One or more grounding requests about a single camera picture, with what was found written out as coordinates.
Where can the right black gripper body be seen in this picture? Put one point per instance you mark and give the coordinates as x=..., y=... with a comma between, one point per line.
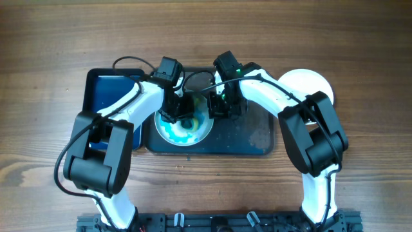
x=217, y=107

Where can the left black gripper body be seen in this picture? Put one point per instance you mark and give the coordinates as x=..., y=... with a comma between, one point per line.
x=179, y=109

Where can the green yellow sponge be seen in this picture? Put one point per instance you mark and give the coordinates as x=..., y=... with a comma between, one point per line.
x=190, y=125

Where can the white plate stained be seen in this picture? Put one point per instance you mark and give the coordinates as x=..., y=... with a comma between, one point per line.
x=175, y=135

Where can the white plate back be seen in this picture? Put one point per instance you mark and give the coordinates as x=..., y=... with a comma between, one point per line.
x=303, y=82

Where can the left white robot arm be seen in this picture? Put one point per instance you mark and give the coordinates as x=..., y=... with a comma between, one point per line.
x=97, y=159

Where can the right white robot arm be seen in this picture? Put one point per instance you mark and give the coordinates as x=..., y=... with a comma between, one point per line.
x=313, y=135

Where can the dark brown serving tray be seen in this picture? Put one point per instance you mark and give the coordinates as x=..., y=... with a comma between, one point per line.
x=252, y=134

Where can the blue water tray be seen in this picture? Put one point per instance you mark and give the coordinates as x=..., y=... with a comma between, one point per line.
x=103, y=88

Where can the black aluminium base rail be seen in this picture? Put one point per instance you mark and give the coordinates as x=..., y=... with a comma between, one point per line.
x=345, y=221

